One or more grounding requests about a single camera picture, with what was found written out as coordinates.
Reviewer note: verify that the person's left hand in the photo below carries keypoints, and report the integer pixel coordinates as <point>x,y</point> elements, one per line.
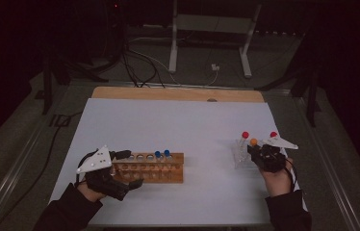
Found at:
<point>91,195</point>

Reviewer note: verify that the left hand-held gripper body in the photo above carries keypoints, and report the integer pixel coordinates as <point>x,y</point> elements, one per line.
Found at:
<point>96,160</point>

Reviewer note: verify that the white table cover sheet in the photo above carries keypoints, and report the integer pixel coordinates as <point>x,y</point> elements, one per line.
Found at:
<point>184,128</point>

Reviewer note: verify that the white metal stand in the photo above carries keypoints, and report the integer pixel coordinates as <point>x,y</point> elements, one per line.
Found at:
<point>172,48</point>

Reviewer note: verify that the metal floor rail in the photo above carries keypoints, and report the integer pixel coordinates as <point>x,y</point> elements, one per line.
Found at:
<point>14,166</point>
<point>327,166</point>

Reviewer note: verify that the orange cap test tube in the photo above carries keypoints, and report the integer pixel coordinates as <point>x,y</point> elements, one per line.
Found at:
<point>253,141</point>

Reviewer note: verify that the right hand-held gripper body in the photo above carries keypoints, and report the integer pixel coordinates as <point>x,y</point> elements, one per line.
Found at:
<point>271,159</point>

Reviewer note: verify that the clear acrylic test tube rack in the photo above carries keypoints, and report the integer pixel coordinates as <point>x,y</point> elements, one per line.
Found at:
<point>240,157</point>

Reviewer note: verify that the person's right hand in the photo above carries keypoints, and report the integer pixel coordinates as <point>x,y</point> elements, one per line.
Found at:
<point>279,183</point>

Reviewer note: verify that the wooden test tube rack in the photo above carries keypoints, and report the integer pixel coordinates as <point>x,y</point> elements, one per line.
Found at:
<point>174,178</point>

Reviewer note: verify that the red cap test tube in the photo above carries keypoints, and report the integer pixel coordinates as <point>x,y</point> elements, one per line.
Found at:
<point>245,134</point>
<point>273,134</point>

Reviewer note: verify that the black metal stand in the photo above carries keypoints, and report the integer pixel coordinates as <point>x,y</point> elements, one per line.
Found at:
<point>47,96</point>
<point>312,106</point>

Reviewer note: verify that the blue cap test tube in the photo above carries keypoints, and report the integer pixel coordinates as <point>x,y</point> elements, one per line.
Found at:
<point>158,154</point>
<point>167,153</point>

